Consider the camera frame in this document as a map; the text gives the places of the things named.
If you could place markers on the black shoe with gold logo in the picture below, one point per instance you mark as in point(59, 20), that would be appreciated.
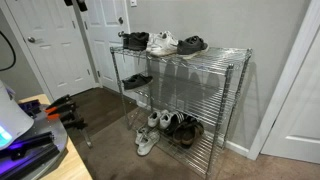
point(136, 81)

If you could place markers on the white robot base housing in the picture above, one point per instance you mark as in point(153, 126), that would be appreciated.
point(13, 116)

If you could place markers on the black shoe with white sole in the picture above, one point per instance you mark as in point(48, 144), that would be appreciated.
point(191, 45)

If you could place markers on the dark deadbolt lock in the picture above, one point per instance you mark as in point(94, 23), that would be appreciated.
point(120, 20)

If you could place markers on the dark round door knob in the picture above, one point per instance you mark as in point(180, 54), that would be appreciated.
point(120, 33)

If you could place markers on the white panel door silver knob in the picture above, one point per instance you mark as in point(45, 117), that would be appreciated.
point(53, 50)

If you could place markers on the white panel door with deadbolt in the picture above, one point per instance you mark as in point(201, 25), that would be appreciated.
point(106, 50)

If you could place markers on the silver round door knob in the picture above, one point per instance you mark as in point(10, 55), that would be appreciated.
point(31, 39)

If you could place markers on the black low sneaker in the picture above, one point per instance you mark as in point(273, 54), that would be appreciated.
point(139, 41)
point(125, 39)

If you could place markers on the white leather sneaker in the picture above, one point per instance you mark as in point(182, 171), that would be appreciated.
point(150, 40)
point(165, 43)

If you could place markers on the black and orange clamp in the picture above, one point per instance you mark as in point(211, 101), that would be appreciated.
point(60, 106)

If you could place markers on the black bar clamp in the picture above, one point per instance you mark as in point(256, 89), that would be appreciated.
point(75, 124)

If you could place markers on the round grey mounting plate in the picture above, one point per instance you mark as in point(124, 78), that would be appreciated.
point(58, 130)

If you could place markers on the small white sneaker blue lining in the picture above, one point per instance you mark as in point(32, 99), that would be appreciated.
point(164, 120)
point(153, 119)

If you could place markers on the grey worn sneaker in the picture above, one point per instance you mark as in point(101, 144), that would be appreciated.
point(147, 144)
point(140, 135)

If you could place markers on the black slide with white stripes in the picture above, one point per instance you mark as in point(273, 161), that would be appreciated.
point(175, 122)

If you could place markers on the brown sandal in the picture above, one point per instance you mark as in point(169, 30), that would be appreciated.
point(180, 133)
point(190, 133)

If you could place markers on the white baseboard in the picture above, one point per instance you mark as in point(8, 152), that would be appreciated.
point(237, 147)

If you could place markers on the plain white panel door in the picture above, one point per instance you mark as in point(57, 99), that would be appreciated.
point(296, 116)

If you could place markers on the white light switch plate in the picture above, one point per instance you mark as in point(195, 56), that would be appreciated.
point(133, 2)

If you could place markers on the black aluminium rail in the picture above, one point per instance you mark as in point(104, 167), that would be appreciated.
point(30, 141)
point(33, 160)

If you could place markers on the white door frame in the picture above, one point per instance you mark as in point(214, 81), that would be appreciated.
point(283, 83)

